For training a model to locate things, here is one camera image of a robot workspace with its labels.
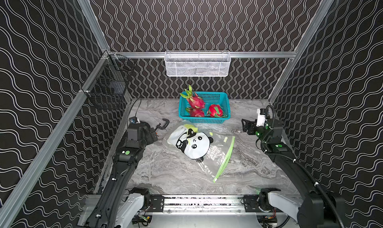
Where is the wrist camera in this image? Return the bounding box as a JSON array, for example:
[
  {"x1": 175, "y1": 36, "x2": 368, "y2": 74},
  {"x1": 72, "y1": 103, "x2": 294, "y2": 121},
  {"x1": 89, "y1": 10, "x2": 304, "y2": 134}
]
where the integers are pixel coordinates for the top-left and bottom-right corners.
[
  {"x1": 129, "y1": 116, "x2": 140, "y2": 124},
  {"x1": 256, "y1": 108, "x2": 267, "y2": 127}
]

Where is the white wire mesh basket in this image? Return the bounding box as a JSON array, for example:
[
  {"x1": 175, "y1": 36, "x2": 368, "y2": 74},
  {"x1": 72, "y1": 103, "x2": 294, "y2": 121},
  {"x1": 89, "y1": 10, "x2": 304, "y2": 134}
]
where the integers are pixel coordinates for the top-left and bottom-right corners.
[{"x1": 164, "y1": 51, "x2": 231, "y2": 77}]

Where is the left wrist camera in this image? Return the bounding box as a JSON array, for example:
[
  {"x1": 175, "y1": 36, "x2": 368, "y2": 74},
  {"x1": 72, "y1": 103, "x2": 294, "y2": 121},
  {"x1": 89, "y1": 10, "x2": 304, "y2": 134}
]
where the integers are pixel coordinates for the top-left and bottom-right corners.
[{"x1": 129, "y1": 116, "x2": 140, "y2": 124}]

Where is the teal plastic basket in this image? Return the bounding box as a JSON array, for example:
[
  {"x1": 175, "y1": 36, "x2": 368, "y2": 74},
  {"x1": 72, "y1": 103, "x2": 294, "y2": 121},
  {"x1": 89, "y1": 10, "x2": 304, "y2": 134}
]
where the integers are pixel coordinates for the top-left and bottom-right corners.
[{"x1": 179, "y1": 91, "x2": 231, "y2": 124}]

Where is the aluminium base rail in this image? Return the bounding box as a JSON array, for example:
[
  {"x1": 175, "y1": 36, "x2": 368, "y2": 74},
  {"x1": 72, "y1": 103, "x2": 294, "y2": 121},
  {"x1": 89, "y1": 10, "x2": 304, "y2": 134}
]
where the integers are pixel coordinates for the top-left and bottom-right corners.
[{"x1": 120, "y1": 191, "x2": 303, "y2": 215}]

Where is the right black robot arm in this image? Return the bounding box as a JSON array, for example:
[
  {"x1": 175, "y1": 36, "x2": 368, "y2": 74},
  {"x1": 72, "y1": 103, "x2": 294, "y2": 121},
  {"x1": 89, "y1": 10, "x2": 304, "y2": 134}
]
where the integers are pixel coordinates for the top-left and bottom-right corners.
[{"x1": 241, "y1": 118, "x2": 345, "y2": 228}]

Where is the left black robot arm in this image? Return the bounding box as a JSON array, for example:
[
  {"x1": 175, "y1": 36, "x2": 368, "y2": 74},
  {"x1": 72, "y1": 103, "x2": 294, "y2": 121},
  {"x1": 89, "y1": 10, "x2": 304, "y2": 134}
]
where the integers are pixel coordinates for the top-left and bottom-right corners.
[{"x1": 81, "y1": 122, "x2": 158, "y2": 228}]

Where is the pink dragon fruit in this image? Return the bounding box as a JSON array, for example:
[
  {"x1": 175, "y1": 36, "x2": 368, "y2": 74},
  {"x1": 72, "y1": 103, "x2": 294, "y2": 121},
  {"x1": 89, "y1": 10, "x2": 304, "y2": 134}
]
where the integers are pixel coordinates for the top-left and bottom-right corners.
[
  {"x1": 186, "y1": 107, "x2": 205, "y2": 117},
  {"x1": 207, "y1": 104, "x2": 224, "y2": 118},
  {"x1": 180, "y1": 85, "x2": 205, "y2": 109}
]

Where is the clear zip-top bag green seal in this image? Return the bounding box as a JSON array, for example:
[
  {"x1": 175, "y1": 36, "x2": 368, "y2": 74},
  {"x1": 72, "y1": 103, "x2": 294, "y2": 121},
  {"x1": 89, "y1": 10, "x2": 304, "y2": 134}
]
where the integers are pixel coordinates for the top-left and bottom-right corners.
[{"x1": 163, "y1": 120, "x2": 235, "y2": 183}]

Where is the black C-clamp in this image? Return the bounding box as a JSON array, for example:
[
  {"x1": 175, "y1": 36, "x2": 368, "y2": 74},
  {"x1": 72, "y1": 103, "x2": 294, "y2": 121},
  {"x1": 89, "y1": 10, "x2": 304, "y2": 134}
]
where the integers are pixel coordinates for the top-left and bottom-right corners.
[{"x1": 155, "y1": 118, "x2": 170, "y2": 132}]

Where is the black wire mesh basket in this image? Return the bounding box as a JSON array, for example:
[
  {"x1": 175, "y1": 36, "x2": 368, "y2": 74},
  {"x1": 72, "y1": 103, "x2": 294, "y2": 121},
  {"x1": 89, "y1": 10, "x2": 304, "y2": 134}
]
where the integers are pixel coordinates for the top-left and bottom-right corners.
[{"x1": 85, "y1": 53, "x2": 137, "y2": 110}]

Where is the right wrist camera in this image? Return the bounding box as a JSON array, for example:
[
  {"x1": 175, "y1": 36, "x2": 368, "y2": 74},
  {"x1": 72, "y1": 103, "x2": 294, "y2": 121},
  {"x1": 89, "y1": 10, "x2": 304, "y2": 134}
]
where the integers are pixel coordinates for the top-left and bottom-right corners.
[{"x1": 256, "y1": 108, "x2": 267, "y2": 127}]

